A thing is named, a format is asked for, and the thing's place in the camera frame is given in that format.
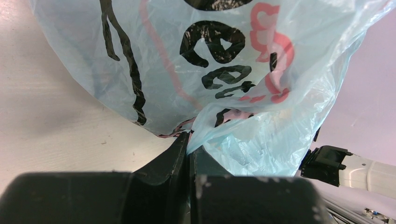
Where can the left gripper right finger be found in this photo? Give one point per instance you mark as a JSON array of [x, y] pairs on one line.
[[217, 197]]

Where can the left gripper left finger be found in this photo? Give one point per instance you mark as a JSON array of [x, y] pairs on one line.
[[154, 194]]

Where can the light blue plastic bag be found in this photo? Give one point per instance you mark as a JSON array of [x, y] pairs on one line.
[[250, 80]]

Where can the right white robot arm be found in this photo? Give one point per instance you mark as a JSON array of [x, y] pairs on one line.
[[339, 167]]

